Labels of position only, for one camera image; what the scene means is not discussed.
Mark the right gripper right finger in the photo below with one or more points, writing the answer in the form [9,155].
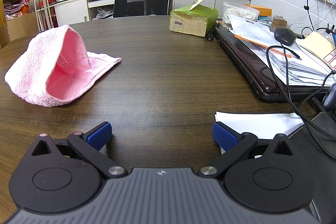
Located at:
[236,146]

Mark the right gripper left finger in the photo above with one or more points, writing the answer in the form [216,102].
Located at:
[87,146]

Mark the pink towel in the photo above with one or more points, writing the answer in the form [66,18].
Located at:
[56,68]

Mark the white paper sheet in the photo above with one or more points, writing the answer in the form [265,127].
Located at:
[264,126]

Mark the black laptop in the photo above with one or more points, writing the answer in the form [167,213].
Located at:
[261,78]

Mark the stack of papers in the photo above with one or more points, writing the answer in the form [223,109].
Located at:
[295,66]

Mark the black computer mouse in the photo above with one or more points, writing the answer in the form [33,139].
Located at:
[285,36]

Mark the green tissue box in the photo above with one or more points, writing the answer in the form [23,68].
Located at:
[195,19]

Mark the large cardboard box left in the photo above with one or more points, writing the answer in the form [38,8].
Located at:
[19,27]

